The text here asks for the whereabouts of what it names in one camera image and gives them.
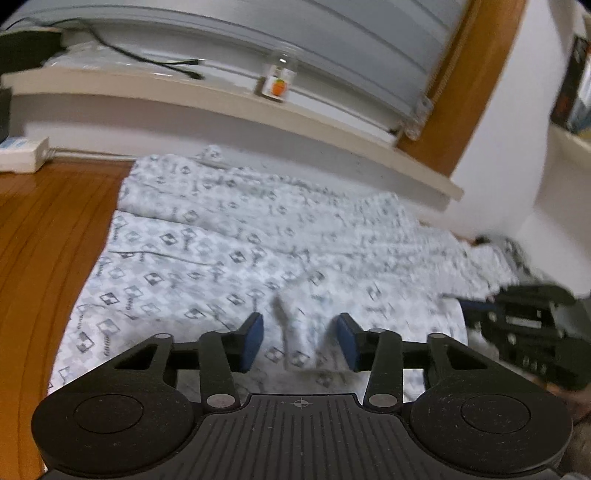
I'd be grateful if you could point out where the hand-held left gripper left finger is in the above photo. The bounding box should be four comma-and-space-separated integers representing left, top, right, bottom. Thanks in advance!
113, 313, 265, 411

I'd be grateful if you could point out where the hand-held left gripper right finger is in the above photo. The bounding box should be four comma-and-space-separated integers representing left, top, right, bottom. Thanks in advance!
336, 313, 488, 409

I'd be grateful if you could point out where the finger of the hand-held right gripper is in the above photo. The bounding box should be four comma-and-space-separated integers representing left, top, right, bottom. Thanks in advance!
458, 284, 577, 315
464, 308, 570, 344

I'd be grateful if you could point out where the white patterned garment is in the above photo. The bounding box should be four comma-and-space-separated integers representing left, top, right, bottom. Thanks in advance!
48, 144, 523, 403

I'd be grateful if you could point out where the grey printed sweatshirt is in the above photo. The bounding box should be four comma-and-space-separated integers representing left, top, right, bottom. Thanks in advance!
485, 234, 549, 291

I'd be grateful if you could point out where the cream window sill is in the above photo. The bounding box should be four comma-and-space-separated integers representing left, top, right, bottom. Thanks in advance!
0, 69, 465, 214

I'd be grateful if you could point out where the small bottle with orange label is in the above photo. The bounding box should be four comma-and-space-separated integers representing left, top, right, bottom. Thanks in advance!
261, 48, 299, 100

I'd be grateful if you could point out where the white power strip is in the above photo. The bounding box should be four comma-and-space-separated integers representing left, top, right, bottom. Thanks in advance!
0, 137, 51, 174

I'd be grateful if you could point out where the grey window blind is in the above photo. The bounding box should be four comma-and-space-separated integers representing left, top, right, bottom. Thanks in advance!
9, 0, 477, 140

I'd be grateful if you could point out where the black box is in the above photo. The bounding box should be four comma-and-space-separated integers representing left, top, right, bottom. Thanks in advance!
0, 88, 13, 142

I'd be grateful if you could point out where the black device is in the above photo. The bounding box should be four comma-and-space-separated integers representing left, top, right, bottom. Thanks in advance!
0, 28, 64, 75

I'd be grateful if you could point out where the wooden window frame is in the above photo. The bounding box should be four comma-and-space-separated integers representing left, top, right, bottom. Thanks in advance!
397, 0, 528, 178

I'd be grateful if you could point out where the black cable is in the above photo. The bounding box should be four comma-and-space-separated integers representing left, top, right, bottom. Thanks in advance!
18, 16, 204, 80

